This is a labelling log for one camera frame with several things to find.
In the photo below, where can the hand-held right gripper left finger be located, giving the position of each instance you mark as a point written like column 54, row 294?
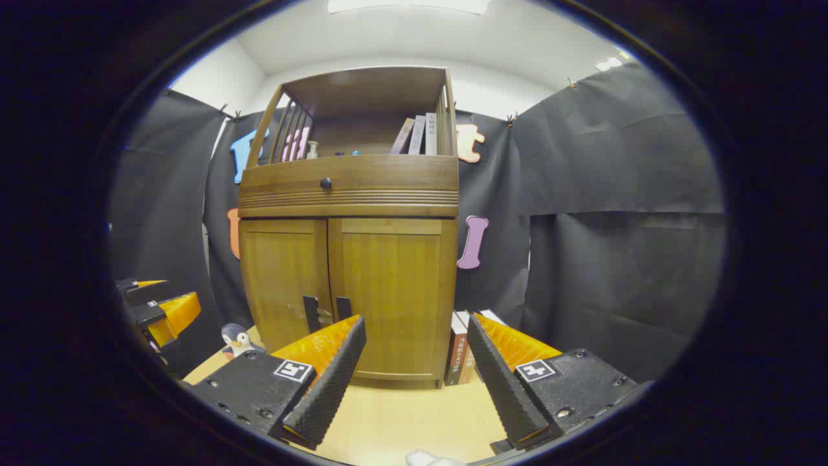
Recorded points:
column 323, row 395

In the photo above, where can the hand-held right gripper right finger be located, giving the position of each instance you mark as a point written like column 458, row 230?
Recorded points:
column 508, row 395

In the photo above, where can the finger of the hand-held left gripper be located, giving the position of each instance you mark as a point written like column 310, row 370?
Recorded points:
column 139, row 290
column 174, row 317

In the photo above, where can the wooden cabinet door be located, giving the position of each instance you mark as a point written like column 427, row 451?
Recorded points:
column 281, row 272
column 394, row 285

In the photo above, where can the wooden double-door shoe cabinet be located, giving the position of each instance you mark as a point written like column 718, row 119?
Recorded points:
column 362, row 184

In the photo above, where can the tan book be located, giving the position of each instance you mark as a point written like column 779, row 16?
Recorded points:
column 467, row 369

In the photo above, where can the red-brown book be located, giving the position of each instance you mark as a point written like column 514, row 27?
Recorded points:
column 456, row 353

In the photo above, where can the penguin plush toy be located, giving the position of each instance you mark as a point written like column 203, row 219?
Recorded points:
column 238, row 340

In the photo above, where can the black backdrop cloth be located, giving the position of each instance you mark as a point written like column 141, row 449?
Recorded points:
column 614, row 226

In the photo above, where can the small beige vase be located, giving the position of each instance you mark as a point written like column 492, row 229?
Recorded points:
column 312, row 151

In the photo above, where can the slanted pale book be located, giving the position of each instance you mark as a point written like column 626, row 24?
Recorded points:
column 402, row 136

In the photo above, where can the small ceiling light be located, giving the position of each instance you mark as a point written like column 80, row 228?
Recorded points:
column 609, row 64

